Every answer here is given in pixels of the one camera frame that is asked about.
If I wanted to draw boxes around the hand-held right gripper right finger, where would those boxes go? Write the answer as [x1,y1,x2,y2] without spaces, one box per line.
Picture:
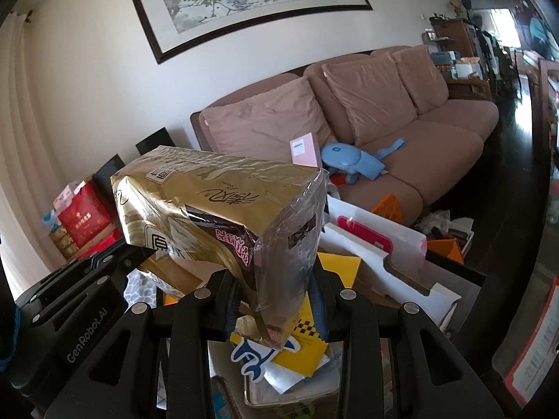
[311,264,509,419]

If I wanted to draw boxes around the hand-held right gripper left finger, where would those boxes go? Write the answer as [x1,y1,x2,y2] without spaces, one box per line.
[44,271,239,419]

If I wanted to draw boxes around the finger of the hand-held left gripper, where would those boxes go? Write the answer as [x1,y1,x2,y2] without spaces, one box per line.
[65,245,153,273]
[31,275,116,324]

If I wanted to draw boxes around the yellow checkered card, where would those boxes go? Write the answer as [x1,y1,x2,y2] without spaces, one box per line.
[229,251,363,378]

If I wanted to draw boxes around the blue whale paper tag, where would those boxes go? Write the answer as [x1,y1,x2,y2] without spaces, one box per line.
[231,332,304,378]

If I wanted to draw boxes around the gold tissue pack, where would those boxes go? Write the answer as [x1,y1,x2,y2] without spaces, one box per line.
[109,145,329,350]

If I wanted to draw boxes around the white cardboard box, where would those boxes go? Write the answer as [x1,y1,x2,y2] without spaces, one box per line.
[210,222,464,419]

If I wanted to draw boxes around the red gift box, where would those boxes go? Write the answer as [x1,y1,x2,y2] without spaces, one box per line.
[76,231,125,263]

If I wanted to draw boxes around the grey patterned blanket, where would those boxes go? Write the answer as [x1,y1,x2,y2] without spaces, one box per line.
[124,271,158,310]

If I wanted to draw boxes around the red gift bag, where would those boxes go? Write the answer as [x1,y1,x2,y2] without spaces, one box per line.
[57,181,115,249]

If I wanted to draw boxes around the black speaker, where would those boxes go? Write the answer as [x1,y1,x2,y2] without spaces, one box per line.
[135,127,175,155]
[93,154,132,201]

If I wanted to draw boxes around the pink white carton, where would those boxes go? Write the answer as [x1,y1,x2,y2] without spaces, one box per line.
[52,180,88,210]

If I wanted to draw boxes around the white bag red print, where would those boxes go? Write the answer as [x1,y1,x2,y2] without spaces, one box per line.
[325,196,428,267]

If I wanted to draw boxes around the orange lattice crate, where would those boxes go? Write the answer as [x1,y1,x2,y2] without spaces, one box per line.
[371,194,466,265]

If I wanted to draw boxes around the crumpled plastic bags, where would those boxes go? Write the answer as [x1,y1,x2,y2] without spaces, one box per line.
[413,209,474,245]

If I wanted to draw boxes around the cream curtain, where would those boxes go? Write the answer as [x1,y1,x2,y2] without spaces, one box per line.
[0,11,57,280]

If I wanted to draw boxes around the blue massager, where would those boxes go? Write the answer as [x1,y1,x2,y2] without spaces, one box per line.
[321,139,406,182]

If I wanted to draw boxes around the pink booklet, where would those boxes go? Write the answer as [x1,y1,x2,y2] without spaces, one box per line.
[289,133,324,169]

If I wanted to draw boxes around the brown sofa cushion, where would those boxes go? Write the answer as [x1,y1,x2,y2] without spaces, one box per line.
[391,46,450,114]
[322,51,418,145]
[200,76,333,167]

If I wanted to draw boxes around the brown sofa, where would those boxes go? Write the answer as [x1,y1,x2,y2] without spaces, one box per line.
[190,45,501,210]

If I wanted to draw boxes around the red-bordered printed sheet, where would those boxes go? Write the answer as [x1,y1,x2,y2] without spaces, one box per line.
[504,277,559,409]

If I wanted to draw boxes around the framed ink painting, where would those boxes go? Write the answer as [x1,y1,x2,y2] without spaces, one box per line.
[123,0,374,65]

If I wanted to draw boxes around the wooden shelf cabinet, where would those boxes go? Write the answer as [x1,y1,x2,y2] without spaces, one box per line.
[430,16,494,99]

